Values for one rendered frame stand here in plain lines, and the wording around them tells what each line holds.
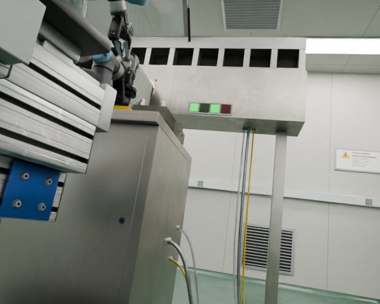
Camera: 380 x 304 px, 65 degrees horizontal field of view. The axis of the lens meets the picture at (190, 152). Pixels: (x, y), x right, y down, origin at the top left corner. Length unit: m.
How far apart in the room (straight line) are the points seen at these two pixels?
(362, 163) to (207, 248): 2.17
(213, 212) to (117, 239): 2.94
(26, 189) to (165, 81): 1.39
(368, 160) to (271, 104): 2.68
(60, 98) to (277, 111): 1.32
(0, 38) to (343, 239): 3.90
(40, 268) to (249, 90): 1.29
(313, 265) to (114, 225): 3.17
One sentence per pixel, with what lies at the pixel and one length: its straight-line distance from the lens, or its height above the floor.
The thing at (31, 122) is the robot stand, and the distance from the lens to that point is 0.49.
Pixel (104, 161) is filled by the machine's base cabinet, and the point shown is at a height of 0.71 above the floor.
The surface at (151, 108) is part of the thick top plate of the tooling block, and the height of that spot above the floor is 1.02.
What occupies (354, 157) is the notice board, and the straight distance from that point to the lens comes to 4.19.
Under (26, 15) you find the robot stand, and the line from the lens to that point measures 0.36.
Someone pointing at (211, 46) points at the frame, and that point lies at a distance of 1.90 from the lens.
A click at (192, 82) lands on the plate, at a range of 1.78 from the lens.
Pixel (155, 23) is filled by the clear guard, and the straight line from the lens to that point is 2.03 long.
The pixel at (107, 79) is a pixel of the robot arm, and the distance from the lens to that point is 1.19.
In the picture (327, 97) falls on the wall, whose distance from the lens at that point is 4.40.
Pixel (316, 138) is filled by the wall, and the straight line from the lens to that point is 4.16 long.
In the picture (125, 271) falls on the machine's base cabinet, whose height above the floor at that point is 0.37.
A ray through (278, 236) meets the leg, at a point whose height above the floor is 0.55.
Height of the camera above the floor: 0.53
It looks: 14 degrees up
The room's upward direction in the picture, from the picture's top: 8 degrees clockwise
